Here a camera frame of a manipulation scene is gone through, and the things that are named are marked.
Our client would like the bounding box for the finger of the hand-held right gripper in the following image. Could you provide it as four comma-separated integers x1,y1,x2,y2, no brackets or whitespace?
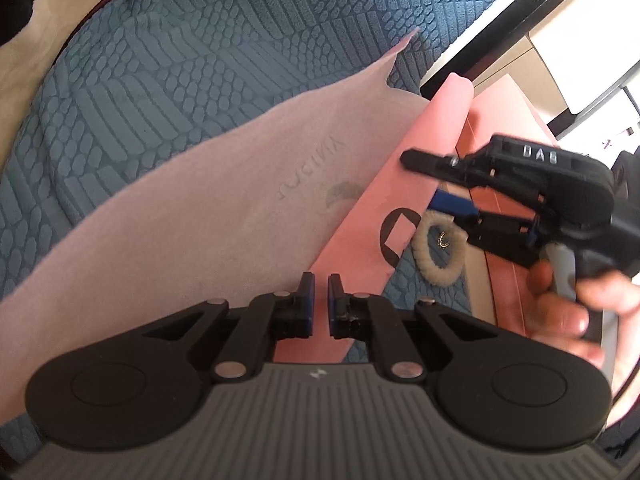
401,148,543,201
433,190,542,269

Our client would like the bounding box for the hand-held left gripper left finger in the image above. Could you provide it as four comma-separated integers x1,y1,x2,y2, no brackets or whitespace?
137,271,317,381

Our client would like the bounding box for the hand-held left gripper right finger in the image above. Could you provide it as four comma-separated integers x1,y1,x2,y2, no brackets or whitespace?
327,272,501,381

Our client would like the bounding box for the pink paper bag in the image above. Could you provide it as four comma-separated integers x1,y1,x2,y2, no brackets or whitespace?
272,72,476,366

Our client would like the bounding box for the white fluffy hair scrunchie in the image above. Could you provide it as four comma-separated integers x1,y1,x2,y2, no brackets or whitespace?
412,210,468,286

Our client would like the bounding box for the person's right hand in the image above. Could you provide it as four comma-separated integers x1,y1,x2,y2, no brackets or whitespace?
522,259,640,411

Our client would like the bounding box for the pale pink cloth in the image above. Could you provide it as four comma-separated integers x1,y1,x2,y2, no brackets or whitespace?
0,27,431,411

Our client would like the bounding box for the blue textured bedspread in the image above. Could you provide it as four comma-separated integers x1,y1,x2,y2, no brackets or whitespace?
0,0,640,466

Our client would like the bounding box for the black furniture frame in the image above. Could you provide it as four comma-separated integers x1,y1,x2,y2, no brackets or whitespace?
420,0,640,96

